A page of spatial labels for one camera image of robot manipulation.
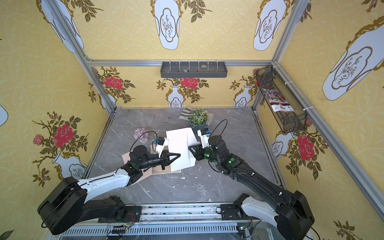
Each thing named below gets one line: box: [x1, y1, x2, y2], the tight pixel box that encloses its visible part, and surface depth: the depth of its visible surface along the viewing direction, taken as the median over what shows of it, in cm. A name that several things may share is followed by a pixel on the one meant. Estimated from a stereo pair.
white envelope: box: [166, 127, 200, 172], surface depth 76 cm
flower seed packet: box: [262, 88, 294, 112], surface depth 78 cm
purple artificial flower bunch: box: [133, 128, 149, 141], surface depth 97 cm
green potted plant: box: [187, 109, 208, 128], surface depth 97 cm
